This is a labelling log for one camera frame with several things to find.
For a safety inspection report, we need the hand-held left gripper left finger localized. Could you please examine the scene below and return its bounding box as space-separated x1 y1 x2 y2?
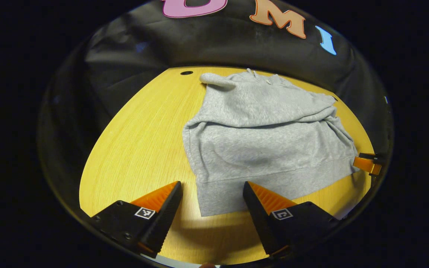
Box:
90 181 183 258

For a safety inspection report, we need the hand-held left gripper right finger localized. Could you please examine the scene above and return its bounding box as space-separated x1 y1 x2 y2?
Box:
242 181 340 257

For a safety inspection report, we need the grey hoodie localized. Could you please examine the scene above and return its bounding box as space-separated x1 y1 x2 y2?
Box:
182 68 360 217

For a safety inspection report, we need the black backdrop cloth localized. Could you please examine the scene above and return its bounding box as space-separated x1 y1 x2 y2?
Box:
38 0 394 209

